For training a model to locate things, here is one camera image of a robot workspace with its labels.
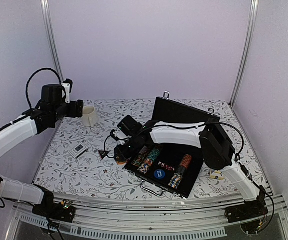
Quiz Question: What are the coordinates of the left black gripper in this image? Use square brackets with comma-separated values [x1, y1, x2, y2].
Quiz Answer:
[52, 99, 85, 123]

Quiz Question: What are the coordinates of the blue small blind button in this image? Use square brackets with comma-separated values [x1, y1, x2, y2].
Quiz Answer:
[153, 169, 166, 180]

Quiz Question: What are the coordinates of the black poker case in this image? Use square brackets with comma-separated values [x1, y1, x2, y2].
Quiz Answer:
[121, 97, 220, 199]

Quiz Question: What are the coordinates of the orange big blind button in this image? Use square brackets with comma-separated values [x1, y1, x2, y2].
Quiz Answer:
[116, 160, 126, 165]

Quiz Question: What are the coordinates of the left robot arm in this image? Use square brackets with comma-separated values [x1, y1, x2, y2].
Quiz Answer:
[0, 79, 84, 217]

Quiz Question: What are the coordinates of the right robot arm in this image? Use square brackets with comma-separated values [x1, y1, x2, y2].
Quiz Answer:
[114, 115, 266, 218]

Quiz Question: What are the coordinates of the cream ceramic mug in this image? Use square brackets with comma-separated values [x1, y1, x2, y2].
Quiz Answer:
[81, 106, 99, 128]

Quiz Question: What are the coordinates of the green poker chip row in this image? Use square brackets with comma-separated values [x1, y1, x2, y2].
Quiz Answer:
[131, 146, 152, 167]

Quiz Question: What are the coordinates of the teal orange chip row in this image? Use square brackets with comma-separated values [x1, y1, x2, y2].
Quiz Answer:
[137, 145, 163, 174]

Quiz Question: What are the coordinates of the red black triangular card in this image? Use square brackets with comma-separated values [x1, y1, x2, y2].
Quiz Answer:
[98, 150, 109, 160]

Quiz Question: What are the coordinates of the white playing card box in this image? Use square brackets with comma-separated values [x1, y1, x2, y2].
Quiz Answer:
[68, 143, 89, 159]

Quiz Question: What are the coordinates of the red dice row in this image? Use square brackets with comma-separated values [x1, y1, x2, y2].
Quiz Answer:
[157, 161, 175, 172]

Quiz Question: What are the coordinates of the orange blue chip row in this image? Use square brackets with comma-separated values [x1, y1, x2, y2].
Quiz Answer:
[168, 154, 192, 189]

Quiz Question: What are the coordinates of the playing card deck right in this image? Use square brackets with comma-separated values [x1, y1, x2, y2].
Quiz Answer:
[209, 169, 225, 181]

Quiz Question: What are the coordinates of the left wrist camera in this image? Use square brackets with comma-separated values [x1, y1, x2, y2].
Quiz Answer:
[61, 78, 73, 104]

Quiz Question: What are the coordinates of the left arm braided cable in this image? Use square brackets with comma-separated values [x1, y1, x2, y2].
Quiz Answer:
[25, 67, 63, 111]

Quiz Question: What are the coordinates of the aluminium front rail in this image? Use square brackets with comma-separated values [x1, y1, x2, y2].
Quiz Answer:
[5, 194, 288, 240]

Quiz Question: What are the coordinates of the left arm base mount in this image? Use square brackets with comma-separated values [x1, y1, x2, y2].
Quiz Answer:
[32, 192, 76, 223]

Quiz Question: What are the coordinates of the aluminium frame post left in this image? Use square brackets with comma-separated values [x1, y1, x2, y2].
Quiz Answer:
[40, 0, 64, 82]

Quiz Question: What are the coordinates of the aluminium frame post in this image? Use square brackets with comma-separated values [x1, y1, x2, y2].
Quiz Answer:
[229, 0, 259, 108]
[40, 0, 64, 82]

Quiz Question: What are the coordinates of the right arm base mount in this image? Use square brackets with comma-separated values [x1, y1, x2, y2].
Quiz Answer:
[224, 200, 269, 223]

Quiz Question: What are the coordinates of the aluminium frame post right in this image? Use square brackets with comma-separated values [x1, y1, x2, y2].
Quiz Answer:
[229, 0, 259, 108]

